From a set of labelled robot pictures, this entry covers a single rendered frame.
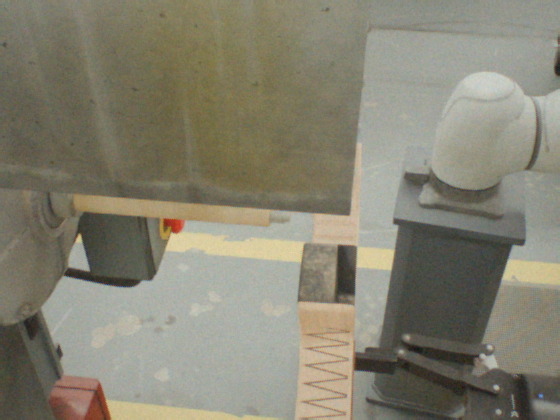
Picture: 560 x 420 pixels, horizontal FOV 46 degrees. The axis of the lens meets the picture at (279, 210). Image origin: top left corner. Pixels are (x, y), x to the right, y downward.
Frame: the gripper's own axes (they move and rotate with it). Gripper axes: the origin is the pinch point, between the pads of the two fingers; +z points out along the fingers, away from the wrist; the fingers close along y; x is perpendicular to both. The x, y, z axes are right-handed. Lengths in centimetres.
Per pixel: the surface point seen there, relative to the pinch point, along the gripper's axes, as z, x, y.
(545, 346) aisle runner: -61, -119, 76
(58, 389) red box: 51, -46, 16
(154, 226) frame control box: 29.4, -8.8, 26.3
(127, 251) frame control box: 32.8, -10.4, 22.8
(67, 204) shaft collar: 27.6, 20.0, 6.3
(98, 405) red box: 45, -50, 16
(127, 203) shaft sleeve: 22.2, 19.9, 7.1
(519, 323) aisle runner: -55, -120, 84
